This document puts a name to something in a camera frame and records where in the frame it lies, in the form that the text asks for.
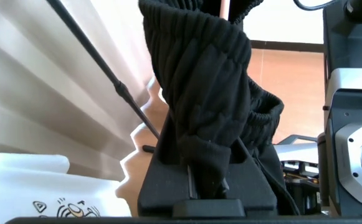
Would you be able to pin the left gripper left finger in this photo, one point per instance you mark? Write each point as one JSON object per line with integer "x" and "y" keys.
{"x": 165, "y": 186}

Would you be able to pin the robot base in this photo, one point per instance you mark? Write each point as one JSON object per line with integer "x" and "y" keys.
{"x": 352, "y": 109}

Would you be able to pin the black clothes rack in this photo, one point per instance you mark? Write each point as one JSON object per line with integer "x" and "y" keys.
{"x": 106, "y": 70}

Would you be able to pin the white printed garment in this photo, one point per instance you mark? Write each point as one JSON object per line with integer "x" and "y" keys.
{"x": 28, "y": 183}

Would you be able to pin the black garment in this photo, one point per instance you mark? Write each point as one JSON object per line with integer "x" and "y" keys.
{"x": 205, "y": 77}

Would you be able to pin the beige curtain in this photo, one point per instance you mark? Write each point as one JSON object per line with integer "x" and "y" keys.
{"x": 28, "y": 77}

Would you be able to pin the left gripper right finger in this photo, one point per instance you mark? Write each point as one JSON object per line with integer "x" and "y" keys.
{"x": 249, "y": 186}

